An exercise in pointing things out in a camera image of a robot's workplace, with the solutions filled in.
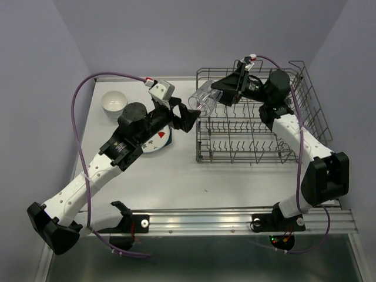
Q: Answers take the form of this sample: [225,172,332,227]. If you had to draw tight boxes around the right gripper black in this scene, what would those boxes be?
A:
[207,62,271,106]

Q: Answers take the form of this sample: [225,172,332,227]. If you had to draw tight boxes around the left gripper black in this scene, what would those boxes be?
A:
[136,96,201,146]

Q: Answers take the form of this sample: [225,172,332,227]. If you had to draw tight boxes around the clear textured glass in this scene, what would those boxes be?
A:
[188,80,223,118]

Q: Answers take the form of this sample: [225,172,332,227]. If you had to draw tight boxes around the white plate red strawberries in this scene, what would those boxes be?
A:
[142,126,169,154]

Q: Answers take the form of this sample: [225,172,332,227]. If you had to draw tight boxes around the white ribbed bowl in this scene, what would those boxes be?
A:
[104,110,122,120]
[101,90,128,110]
[102,107,124,117]

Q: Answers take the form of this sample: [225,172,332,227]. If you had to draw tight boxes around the dark teal square plate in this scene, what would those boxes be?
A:
[164,127,173,147]

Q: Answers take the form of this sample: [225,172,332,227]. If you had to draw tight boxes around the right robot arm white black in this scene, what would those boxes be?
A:
[212,62,350,229]

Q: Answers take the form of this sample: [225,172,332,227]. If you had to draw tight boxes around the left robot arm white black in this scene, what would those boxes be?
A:
[26,98,200,255]

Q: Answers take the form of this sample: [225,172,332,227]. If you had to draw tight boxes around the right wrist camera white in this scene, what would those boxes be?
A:
[240,53,257,72]

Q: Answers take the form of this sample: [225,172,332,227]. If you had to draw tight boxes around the grey wire dish rack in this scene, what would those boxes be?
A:
[196,61,333,164]

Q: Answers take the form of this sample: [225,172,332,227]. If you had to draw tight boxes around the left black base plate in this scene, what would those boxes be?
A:
[94,201,150,234]

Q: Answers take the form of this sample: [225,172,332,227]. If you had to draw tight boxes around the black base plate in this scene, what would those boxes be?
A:
[94,201,150,234]
[250,213,306,233]

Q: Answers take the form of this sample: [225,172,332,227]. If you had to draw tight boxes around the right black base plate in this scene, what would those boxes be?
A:
[250,213,306,233]

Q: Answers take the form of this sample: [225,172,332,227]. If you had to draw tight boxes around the aluminium mounting rail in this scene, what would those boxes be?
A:
[46,205,361,236]

